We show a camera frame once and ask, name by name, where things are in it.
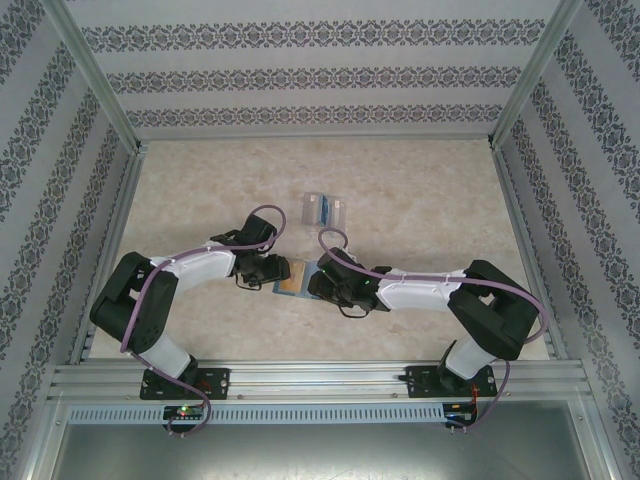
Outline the teal card holder wallet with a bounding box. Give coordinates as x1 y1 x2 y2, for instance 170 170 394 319
271 259 322 301

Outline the clear acrylic card stand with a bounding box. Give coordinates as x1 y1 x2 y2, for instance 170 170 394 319
300 190 350 234

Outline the circuit board with orange light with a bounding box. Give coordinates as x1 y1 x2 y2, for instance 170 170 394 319
445 401 480 422

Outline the grey metal sheet panel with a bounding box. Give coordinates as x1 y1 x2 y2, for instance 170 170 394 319
49 422 590 480

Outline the circuit board with green light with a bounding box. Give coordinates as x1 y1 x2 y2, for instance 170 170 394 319
163 405 208 422

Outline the aluminium mounting rail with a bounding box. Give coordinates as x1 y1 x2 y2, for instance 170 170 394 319
47 358 587 402

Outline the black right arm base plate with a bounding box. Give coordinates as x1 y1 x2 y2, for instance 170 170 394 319
405 363 498 400

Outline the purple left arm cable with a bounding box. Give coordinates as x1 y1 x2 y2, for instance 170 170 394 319
121 204 288 439

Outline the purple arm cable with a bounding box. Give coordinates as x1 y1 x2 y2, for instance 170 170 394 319
121 204 288 439
317 227 546 435

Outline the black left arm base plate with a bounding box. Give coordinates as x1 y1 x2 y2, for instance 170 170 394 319
139 367 232 402

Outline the grey slotted cable duct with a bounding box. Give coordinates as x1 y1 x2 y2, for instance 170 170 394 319
67 403 447 424

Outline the aluminium side rail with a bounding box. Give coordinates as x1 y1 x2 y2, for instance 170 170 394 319
68 143 149 364

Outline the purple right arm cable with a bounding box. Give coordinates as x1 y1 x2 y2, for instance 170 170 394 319
317 227 546 435

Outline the aluminium frame post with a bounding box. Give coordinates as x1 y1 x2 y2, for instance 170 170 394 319
487 0 585 150
42 0 147 153

